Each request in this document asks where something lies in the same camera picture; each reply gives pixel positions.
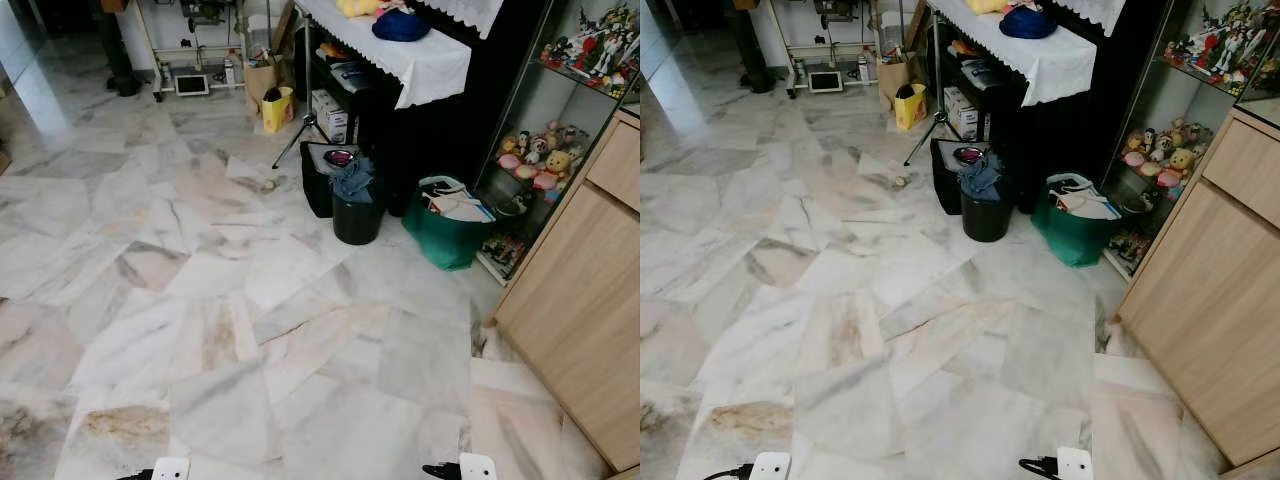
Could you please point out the white papers in bag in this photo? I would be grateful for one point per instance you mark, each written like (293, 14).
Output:
(1085, 204)
(458, 207)

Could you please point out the metal bowl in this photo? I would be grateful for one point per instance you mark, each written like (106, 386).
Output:
(340, 157)
(968, 154)

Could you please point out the black plastic bucket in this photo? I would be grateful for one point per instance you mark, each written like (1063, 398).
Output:
(357, 222)
(985, 220)

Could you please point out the white lace cloth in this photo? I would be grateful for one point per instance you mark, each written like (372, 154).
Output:
(1090, 10)
(460, 12)

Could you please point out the glass display cabinet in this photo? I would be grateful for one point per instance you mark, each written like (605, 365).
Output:
(1150, 100)
(540, 115)

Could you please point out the yellow teddy bear plush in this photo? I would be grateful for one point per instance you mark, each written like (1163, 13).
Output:
(558, 163)
(1183, 160)

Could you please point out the white cardboard box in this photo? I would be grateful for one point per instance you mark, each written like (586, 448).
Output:
(330, 117)
(962, 113)

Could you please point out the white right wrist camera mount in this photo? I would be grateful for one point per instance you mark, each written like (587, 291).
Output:
(478, 467)
(1075, 464)

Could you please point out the yellow paper bag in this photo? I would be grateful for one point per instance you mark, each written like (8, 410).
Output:
(277, 112)
(910, 108)

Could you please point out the black pole stand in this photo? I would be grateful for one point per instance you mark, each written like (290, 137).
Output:
(752, 50)
(118, 55)

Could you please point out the black tripod stand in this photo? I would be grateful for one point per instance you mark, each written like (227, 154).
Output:
(922, 145)
(290, 148)

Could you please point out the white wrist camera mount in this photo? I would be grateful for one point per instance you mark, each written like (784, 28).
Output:
(170, 469)
(770, 467)
(1075, 464)
(478, 467)

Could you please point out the light wood cabinet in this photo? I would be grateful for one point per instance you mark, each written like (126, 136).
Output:
(580, 300)
(1210, 300)

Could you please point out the dark blue cap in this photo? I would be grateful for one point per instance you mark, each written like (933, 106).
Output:
(400, 26)
(1027, 22)

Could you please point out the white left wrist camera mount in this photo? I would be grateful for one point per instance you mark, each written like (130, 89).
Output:
(170, 469)
(770, 467)

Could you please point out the green shopping bag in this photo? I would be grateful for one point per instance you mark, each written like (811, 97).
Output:
(448, 240)
(1075, 240)

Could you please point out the pink plush toy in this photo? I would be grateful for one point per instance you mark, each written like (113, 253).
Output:
(1168, 179)
(545, 182)

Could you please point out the colourful robot model figures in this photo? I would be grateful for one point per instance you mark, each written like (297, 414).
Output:
(600, 48)
(1225, 42)

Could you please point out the white lace-edged tablecloth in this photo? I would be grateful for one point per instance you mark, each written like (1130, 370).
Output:
(420, 60)
(1045, 55)

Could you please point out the white framed tablet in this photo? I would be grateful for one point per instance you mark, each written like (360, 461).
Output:
(826, 81)
(192, 85)

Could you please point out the yellow plush toy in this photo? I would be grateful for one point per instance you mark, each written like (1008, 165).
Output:
(355, 7)
(985, 5)

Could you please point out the blue denim cloth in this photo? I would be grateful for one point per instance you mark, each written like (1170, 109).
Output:
(353, 180)
(983, 177)

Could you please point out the brown paper bag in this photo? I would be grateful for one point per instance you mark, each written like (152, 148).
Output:
(258, 82)
(890, 75)

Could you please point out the black fabric bag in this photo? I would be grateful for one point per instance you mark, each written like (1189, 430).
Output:
(944, 180)
(316, 185)

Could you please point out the white plastic bottle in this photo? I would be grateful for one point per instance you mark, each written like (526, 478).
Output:
(862, 68)
(229, 72)

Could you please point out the white metal rack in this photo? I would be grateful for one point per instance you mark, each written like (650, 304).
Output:
(195, 52)
(830, 47)

